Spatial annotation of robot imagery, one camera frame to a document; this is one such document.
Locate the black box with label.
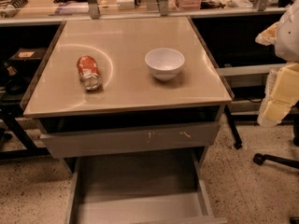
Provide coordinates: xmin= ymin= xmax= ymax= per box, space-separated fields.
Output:
xmin=9 ymin=48 xmax=47 ymax=62

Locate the black office chair base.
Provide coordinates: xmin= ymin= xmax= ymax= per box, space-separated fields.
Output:
xmin=253 ymin=153 xmax=299 ymax=169

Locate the red coke can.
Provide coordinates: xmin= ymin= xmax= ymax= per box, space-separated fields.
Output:
xmin=77 ymin=56 xmax=103 ymax=91

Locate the white ceramic bowl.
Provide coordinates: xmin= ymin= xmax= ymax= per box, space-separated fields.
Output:
xmin=145 ymin=48 xmax=185 ymax=81

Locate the open middle drawer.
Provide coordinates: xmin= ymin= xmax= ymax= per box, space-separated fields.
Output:
xmin=65 ymin=148 xmax=228 ymax=224

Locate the grey drawer cabinet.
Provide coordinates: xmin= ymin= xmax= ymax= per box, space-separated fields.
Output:
xmin=20 ymin=16 xmax=235 ymax=224

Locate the closed top drawer front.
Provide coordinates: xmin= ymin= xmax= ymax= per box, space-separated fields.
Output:
xmin=41 ymin=121 xmax=220 ymax=158

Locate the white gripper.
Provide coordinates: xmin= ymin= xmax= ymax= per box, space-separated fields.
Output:
xmin=255 ymin=0 xmax=299 ymax=127

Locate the black coiled tool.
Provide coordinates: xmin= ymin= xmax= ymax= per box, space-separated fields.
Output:
xmin=0 ymin=0 xmax=28 ymax=18

